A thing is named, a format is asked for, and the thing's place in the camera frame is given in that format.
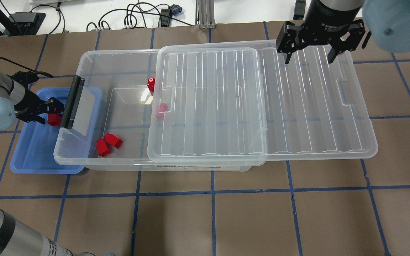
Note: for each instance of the black camera stand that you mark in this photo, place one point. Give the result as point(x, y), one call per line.
point(21, 23)

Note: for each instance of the red block in box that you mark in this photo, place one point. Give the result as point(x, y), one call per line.
point(102, 147)
point(113, 140)
point(161, 111)
point(151, 84)

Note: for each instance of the black power adapter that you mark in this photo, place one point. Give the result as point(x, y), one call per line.
point(299, 10)

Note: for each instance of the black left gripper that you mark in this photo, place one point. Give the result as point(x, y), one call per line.
point(30, 103)

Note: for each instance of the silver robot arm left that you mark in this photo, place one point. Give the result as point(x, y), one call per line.
point(11, 92)

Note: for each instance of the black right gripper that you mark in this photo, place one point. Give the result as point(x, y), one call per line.
point(327, 17)

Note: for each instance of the clear plastic box lid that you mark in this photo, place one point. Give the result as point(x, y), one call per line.
point(314, 110)

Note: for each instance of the blue plastic tray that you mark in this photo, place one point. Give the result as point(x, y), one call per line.
point(34, 153)

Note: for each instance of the black box latch handle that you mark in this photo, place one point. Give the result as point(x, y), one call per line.
point(72, 103)

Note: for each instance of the red block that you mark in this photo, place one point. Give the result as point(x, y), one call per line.
point(113, 140)
point(102, 147)
point(151, 84)
point(161, 111)
point(54, 119)

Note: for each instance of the aluminium frame post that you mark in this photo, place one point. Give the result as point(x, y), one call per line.
point(205, 14)

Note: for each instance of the clear plastic storage box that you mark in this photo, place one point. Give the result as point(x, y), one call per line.
point(216, 117)

